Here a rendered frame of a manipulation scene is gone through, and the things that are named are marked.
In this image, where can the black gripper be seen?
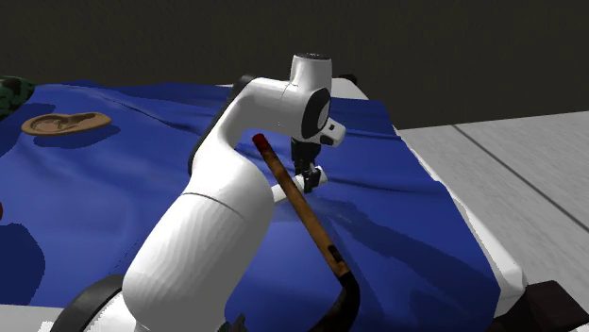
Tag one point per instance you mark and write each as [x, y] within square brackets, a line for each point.
[304, 154]

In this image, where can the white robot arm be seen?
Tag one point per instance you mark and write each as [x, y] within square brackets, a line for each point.
[216, 220]

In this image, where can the white cylinder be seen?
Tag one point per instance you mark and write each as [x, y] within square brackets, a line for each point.
[281, 190]

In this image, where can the brown stick with black hook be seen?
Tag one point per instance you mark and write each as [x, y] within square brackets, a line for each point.
[307, 217]

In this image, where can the bed with blue cover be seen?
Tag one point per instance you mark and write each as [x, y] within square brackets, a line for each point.
[115, 184]

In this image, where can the brown ear-shaped object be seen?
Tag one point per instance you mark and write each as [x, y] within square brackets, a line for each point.
[64, 123]

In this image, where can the dark green mottled object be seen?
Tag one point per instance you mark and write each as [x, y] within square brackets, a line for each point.
[14, 94]

